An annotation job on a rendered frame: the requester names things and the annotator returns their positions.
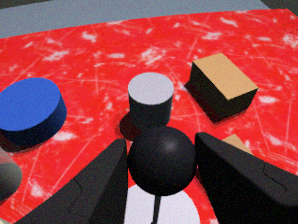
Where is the french press coffee maker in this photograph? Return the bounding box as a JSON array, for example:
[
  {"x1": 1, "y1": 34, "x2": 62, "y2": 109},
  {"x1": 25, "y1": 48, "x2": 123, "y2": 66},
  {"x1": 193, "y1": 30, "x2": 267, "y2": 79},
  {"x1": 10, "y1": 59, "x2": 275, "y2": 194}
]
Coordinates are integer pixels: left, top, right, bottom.
[{"x1": 124, "y1": 125, "x2": 201, "y2": 224}]

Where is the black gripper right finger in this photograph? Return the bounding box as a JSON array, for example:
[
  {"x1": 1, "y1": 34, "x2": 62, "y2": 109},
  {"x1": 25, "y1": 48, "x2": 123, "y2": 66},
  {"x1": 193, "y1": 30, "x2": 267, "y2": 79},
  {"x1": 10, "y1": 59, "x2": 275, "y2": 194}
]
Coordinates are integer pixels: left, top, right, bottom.
[{"x1": 194, "y1": 132, "x2": 298, "y2": 224}]

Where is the brown rectangular block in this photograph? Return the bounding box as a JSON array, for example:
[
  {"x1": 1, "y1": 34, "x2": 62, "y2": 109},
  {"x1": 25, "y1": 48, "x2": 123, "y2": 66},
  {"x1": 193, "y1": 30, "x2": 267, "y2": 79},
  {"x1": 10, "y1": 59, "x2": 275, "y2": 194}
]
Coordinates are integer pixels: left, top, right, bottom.
[{"x1": 189, "y1": 53, "x2": 258, "y2": 117}]

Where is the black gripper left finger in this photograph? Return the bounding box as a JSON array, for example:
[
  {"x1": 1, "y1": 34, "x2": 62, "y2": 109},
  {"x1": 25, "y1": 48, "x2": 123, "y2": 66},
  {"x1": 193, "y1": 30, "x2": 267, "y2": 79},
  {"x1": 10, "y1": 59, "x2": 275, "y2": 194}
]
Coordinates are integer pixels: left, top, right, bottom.
[{"x1": 13, "y1": 139, "x2": 129, "y2": 224}]

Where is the brown cube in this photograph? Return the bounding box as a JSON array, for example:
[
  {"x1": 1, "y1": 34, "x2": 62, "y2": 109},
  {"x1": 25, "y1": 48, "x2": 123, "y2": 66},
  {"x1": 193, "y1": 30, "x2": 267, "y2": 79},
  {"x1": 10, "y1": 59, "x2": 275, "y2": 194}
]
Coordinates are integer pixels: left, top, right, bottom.
[{"x1": 222, "y1": 133, "x2": 254, "y2": 156}]

